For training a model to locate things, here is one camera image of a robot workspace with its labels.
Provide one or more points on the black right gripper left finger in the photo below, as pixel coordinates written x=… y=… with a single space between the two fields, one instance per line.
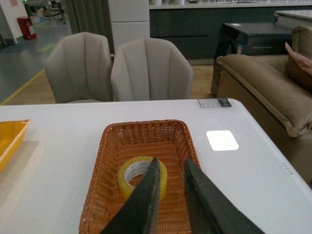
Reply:
x=140 y=213

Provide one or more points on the pink cushion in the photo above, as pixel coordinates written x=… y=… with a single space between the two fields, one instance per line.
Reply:
x=300 y=69

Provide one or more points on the black cabinet appliance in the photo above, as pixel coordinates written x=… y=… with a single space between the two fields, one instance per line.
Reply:
x=252 y=39

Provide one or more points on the brown sofa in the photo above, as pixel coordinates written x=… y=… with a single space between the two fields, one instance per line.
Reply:
x=280 y=106

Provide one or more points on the table label sticker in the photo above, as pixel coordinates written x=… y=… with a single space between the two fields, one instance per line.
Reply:
x=214 y=102

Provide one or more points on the dark kitchen counter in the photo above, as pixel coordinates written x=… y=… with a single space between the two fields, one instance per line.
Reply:
x=194 y=28

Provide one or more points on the red bin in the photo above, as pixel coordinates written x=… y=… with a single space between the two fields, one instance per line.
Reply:
x=27 y=28

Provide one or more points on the right grey armchair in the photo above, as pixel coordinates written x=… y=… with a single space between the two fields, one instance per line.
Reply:
x=150 y=69

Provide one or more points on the brown wicker basket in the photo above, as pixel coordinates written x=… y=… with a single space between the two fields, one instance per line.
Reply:
x=168 y=140

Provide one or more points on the grey armchair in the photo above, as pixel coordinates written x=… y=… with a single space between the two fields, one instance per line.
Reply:
x=79 y=69
x=150 y=69

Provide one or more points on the clear packing tape roll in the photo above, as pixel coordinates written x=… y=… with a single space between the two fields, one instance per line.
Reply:
x=135 y=168

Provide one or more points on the yellow woven basket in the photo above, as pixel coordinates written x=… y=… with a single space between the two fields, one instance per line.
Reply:
x=11 y=136

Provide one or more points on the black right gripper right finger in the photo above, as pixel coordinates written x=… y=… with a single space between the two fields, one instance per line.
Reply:
x=210 y=212

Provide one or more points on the left grey armchair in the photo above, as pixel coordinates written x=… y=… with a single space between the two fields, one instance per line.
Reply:
x=79 y=69

